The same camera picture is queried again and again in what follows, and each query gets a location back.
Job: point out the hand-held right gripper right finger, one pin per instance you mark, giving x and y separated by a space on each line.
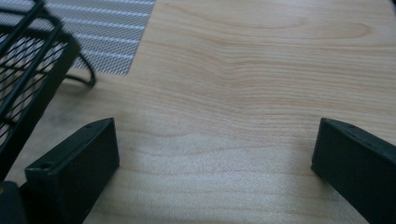
361 168

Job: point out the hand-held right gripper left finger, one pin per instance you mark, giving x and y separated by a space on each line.
71 168

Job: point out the grey striped placemat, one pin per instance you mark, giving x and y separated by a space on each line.
109 31

